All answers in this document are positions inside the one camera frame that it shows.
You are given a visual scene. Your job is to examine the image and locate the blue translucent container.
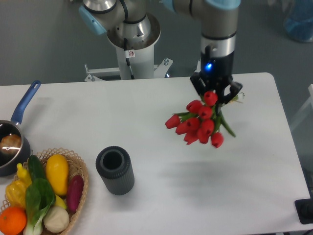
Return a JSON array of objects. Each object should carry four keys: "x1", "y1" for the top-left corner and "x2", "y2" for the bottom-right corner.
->
[{"x1": 283, "y1": 0, "x2": 313, "y2": 43}]

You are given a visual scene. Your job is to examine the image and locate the green bok choy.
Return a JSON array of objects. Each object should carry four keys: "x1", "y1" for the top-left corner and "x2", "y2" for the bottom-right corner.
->
[{"x1": 23, "y1": 178, "x2": 57, "y2": 235}]

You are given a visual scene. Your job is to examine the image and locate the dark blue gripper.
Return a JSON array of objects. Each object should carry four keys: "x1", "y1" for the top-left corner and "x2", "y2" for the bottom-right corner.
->
[{"x1": 190, "y1": 35, "x2": 243, "y2": 112}]

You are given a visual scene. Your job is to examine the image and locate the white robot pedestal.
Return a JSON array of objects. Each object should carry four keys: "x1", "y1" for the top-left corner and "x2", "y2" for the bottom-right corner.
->
[{"x1": 85, "y1": 13, "x2": 174, "y2": 82}]

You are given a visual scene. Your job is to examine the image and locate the small yellow pepper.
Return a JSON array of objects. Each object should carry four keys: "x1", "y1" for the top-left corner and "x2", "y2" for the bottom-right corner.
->
[{"x1": 17, "y1": 163, "x2": 32, "y2": 187}]

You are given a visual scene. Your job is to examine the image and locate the green cucumber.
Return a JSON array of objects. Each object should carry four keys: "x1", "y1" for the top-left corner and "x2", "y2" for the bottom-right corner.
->
[{"x1": 28, "y1": 155, "x2": 46, "y2": 181}]

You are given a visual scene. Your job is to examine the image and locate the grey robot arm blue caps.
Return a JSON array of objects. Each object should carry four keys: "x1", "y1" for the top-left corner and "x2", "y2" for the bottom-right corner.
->
[{"x1": 79, "y1": 0, "x2": 242, "y2": 107}]

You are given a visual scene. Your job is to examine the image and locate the orange fruit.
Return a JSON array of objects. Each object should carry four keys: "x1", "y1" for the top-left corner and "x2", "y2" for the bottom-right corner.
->
[{"x1": 0, "y1": 207, "x2": 27, "y2": 235}]

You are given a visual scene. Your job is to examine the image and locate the yellow banana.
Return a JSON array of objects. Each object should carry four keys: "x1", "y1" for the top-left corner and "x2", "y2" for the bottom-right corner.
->
[{"x1": 54, "y1": 195, "x2": 67, "y2": 210}]

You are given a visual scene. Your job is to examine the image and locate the brown bread roll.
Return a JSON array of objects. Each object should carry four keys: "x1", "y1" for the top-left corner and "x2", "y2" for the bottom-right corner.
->
[{"x1": 0, "y1": 134, "x2": 22, "y2": 155}]

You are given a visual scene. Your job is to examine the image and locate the yellow squash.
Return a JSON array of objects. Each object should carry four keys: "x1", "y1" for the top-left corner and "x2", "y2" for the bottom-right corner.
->
[{"x1": 46, "y1": 154, "x2": 69, "y2": 196}]

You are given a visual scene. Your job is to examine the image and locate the red tulip bouquet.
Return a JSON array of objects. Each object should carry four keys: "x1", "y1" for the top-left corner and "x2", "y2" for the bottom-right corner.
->
[{"x1": 165, "y1": 91, "x2": 236, "y2": 148}]

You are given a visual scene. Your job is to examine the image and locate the black device at table edge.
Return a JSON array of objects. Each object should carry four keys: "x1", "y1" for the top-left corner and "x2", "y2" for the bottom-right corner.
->
[{"x1": 294, "y1": 199, "x2": 313, "y2": 224}]

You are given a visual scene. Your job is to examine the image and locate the dark grey ribbed vase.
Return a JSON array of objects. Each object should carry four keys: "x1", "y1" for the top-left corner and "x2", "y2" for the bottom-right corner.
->
[{"x1": 95, "y1": 146, "x2": 135, "y2": 195}]

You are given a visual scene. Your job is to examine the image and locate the purple eggplant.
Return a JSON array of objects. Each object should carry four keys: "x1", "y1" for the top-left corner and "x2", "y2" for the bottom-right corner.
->
[{"x1": 66, "y1": 175, "x2": 84, "y2": 212}]

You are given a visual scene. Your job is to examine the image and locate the beige garlic bulb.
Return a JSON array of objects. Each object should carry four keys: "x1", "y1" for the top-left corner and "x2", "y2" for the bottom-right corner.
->
[{"x1": 44, "y1": 206, "x2": 69, "y2": 233}]

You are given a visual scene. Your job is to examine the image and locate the blue handled saucepan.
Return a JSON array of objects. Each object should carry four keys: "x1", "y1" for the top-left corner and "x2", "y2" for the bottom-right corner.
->
[{"x1": 0, "y1": 80, "x2": 41, "y2": 177}]

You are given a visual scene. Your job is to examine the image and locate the yellow bell pepper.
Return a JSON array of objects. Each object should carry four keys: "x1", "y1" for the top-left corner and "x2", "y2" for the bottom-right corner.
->
[{"x1": 5, "y1": 180, "x2": 26, "y2": 209}]

